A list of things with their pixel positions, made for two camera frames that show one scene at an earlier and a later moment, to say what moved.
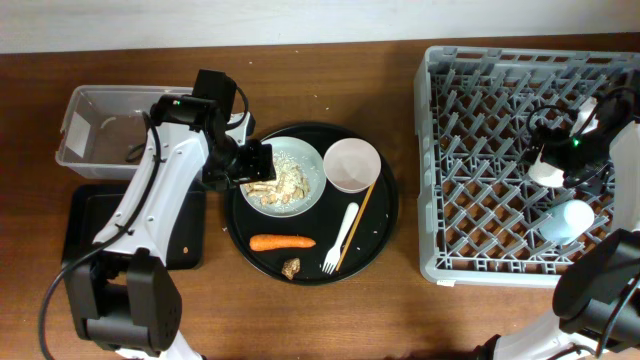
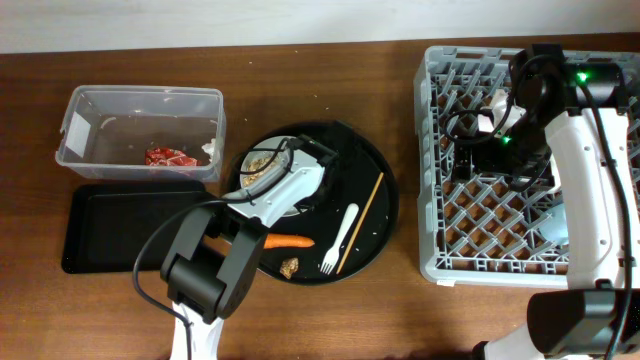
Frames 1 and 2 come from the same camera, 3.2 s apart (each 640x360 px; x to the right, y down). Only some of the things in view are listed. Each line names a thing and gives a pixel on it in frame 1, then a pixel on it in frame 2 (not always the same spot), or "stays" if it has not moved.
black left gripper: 259,167 -> 306,204
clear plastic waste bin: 102,124 stays
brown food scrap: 290,266 stays
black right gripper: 594,180 -> 533,176
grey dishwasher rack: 479,211 stays
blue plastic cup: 567,222 stays
